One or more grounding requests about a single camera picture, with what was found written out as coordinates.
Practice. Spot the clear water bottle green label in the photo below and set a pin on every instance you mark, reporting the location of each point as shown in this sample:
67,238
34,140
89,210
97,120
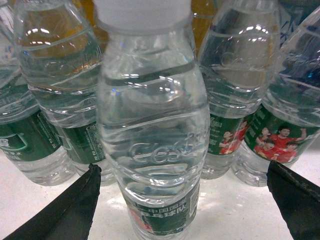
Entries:
153,114

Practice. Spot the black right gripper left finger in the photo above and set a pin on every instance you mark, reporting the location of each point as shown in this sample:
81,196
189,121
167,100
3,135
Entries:
69,216

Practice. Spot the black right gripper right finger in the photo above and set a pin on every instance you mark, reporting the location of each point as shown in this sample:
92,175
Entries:
298,200

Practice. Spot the white upper shelf board right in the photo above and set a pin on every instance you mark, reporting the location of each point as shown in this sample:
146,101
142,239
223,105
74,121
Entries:
228,209

